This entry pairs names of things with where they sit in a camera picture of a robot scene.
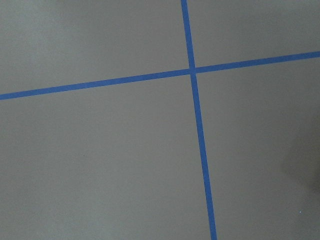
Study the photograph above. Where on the blue tape line lengthwise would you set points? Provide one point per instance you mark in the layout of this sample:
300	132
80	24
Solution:
198	119

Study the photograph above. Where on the blue tape line crosswise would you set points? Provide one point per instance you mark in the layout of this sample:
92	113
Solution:
160	75

